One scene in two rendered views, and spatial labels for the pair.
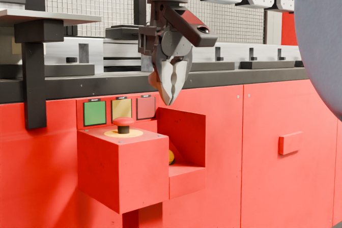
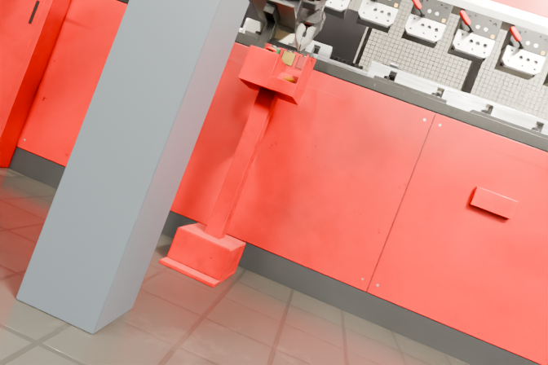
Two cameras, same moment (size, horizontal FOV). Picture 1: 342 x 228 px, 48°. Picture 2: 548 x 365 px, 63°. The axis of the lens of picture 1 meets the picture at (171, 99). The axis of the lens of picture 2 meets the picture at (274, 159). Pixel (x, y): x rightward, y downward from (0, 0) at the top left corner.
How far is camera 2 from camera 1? 1.31 m
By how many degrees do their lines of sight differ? 50
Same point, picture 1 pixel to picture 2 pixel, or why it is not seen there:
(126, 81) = (320, 63)
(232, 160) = (399, 169)
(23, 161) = not seen: hidden behind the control
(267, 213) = (430, 252)
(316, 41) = not seen: outside the picture
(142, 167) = (258, 62)
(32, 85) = (261, 41)
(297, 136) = (504, 200)
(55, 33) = (269, 9)
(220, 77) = (408, 94)
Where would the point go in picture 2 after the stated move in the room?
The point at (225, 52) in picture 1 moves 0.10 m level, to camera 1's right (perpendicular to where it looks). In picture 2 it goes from (449, 95) to (473, 98)
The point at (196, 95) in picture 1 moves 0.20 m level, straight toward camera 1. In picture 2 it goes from (376, 98) to (341, 77)
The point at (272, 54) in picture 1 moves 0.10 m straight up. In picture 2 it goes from (525, 123) to (534, 99)
